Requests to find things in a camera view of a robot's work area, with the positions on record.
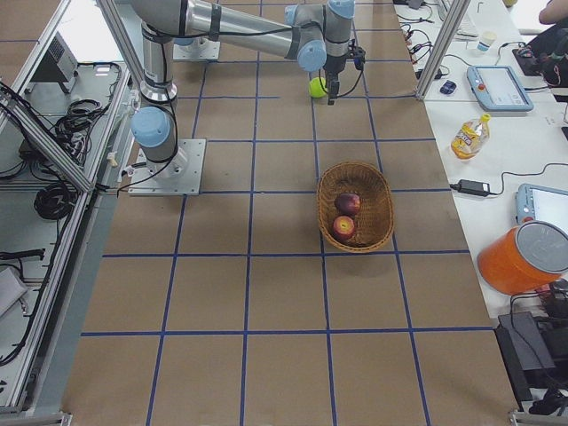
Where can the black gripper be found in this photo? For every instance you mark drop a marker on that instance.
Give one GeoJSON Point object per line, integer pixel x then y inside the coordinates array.
{"type": "Point", "coordinates": [333, 67]}

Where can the green apple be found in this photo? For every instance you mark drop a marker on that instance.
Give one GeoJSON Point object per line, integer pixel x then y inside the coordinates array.
{"type": "Point", "coordinates": [318, 87]}

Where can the dark red apple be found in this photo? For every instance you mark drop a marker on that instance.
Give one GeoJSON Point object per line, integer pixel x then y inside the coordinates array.
{"type": "Point", "coordinates": [348, 204]}

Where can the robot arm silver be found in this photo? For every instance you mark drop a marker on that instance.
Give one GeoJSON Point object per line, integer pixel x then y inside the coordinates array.
{"type": "Point", "coordinates": [316, 36]}

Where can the wicker basket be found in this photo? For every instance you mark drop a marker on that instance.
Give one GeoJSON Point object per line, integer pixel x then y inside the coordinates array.
{"type": "Point", "coordinates": [375, 220]}

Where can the orange juice bottle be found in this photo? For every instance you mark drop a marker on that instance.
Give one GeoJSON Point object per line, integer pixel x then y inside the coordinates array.
{"type": "Point", "coordinates": [471, 137]}

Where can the paper cup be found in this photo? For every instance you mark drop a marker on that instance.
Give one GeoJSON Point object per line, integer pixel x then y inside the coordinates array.
{"type": "Point", "coordinates": [486, 40]}

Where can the teach pendant blue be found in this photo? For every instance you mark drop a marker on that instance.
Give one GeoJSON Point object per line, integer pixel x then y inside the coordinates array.
{"type": "Point", "coordinates": [497, 89]}

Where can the black power adapter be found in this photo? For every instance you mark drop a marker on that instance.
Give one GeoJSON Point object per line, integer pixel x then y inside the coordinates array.
{"type": "Point", "coordinates": [471, 187]}

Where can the orange bucket grey lid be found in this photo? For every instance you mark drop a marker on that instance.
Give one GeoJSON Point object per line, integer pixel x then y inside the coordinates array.
{"type": "Point", "coordinates": [527, 257]}

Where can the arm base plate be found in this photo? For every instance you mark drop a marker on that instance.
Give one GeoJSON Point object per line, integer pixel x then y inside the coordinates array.
{"type": "Point", "coordinates": [181, 177]}
{"type": "Point", "coordinates": [196, 50]}

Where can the aluminium frame post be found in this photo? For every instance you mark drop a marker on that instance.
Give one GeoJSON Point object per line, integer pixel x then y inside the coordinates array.
{"type": "Point", "coordinates": [453, 19]}

